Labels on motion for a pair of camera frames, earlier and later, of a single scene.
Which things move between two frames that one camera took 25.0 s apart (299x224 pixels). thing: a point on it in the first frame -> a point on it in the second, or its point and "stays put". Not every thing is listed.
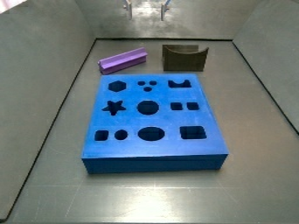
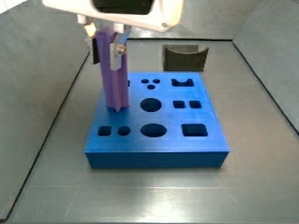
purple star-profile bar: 123,60 -> 117,80
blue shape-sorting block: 153,124 stays put
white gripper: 165,8 -> 157,15
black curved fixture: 183,58 stays put
